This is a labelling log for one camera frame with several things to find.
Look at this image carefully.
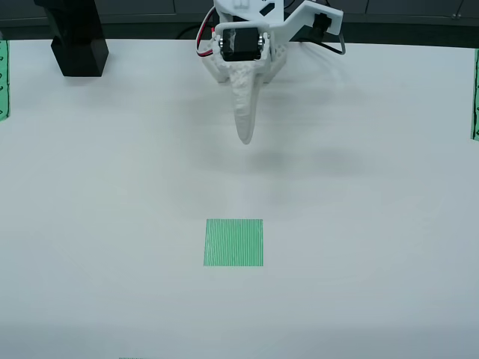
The wrist camera with white bracket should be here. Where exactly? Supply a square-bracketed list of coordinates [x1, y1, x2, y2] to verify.
[278, 0, 344, 40]

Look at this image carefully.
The grey white camera cable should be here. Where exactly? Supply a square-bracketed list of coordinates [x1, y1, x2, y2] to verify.
[299, 32, 347, 56]

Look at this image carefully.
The green striped square sheet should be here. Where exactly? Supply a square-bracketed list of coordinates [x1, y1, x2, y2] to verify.
[202, 218, 264, 268]

